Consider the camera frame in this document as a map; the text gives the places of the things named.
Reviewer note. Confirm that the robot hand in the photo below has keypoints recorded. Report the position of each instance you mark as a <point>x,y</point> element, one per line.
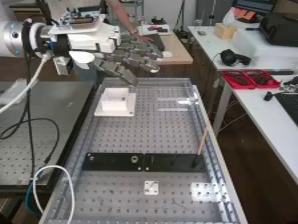
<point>95,38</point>

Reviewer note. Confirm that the person's forearm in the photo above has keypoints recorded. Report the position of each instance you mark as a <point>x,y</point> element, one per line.
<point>127,20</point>

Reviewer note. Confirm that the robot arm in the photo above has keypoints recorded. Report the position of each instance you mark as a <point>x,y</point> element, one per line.
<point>15,38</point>

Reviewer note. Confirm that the small metal nut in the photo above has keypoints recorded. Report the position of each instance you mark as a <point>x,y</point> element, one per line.
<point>91,158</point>

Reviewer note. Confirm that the large metal nut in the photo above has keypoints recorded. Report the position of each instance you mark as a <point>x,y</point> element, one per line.
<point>132,159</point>

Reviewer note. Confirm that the brown wooden table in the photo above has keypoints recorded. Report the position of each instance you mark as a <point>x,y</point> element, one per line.
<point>180,55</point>

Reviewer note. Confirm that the small white box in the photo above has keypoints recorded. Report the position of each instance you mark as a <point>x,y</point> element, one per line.
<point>115,103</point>

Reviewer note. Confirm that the small wooden box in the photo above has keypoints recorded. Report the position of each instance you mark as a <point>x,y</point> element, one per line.
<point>225,31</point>

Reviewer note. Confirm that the black headphones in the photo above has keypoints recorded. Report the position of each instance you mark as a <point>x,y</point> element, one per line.
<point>232,57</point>

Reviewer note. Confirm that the red tray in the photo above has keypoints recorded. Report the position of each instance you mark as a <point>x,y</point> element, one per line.
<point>264,78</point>
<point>239,80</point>

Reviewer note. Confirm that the white desk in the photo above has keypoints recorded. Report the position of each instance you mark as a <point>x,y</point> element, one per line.
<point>267,126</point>
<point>253,50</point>

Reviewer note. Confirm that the computer monitor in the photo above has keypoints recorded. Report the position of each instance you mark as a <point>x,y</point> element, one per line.
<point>253,5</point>

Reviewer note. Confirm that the thin stick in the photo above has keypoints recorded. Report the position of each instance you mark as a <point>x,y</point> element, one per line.
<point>203,141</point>

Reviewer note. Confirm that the black plate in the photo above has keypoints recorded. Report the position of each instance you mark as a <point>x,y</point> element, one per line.
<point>168,163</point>

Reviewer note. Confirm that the black bag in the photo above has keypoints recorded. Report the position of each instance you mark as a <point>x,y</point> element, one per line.
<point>280,30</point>

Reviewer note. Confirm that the small black device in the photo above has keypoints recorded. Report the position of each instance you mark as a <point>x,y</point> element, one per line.
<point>268,96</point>

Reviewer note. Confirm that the small square metal plate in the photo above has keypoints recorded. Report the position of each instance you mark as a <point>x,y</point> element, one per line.
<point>151,187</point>

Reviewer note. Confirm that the black keyboard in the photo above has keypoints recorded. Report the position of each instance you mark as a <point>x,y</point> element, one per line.
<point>289,106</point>

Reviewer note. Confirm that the clear box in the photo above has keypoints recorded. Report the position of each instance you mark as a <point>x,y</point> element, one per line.
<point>178,206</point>

